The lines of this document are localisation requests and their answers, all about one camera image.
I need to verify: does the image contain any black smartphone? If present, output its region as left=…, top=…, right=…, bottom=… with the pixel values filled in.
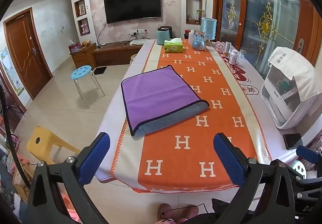
left=283, top=133, right=303, bottom=150

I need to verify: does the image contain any black flat television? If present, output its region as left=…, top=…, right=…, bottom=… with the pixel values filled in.
left=103, top=0, right=162, bottom=24

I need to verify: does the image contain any purple towel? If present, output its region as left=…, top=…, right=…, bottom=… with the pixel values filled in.
left=121, top=65, right=210, bottom=137

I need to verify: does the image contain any blue water jug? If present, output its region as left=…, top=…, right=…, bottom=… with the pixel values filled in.
left=200, top=18, right=217, bottom=40

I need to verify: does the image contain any teal kettle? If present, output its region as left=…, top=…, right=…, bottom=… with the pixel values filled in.
left=156, top=27, right=170, bottom=46

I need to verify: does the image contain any black cable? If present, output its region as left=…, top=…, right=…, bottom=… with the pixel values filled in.
left=0, top=83, right=32, bottom=189

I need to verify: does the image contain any white pill bottle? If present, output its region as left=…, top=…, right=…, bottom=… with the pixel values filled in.
left=229, top=49, right=239, bottom=65

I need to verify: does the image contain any white countertop appliance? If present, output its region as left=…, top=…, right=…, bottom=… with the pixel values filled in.
left=261, top=46, right=319, bottom=129

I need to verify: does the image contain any white set-top box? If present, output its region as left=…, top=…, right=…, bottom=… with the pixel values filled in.
left=129, top=39, right=149, bottom=47

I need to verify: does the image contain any wooden television cabinet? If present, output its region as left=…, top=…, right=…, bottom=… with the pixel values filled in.
left=70, top=42, right=144, bottom=68

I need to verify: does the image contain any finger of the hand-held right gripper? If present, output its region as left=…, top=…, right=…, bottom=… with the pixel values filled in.
left=296, top=145, right=322, bottom=164

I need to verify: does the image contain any brown wooden door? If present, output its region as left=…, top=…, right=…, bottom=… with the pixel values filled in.
left=3, top=7, right=53, bottom=100

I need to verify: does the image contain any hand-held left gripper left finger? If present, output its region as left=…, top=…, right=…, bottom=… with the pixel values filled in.
left=26, top=132, right=111, bottom=224

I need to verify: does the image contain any orange letter print blanket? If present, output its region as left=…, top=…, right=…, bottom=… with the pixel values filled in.
left=111, top=39, right=272, bottom=193

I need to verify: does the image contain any wall poster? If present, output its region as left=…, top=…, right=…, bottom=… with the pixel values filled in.
left=0, top=48, right=26, bottom=96

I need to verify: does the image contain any white cloth cover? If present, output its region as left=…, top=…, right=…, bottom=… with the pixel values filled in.
left=267, top=46, right=319, bottom=102

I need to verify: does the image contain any yellow plastic stool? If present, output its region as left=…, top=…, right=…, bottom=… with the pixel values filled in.
left=27, top=126, right=81, bottom=164

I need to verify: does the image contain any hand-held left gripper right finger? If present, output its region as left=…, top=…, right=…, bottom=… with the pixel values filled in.
left=213, top=133, right=301, bottom=224

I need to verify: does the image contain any green tissue box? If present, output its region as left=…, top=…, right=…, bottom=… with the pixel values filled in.
left=164, top=38, right=184, bottom=53

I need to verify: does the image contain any blue round stool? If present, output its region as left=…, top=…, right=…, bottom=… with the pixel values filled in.
left=71, top=65, right=106, bottom=100

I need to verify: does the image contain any panda print round seat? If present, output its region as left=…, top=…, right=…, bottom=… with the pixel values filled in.
left=292, top=160, right=307, bottom=179

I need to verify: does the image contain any pink slipper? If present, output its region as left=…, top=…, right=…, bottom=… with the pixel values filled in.
left=157, top=203, right=173, bottom=222
left=177, top=204, right=199, bottom=223

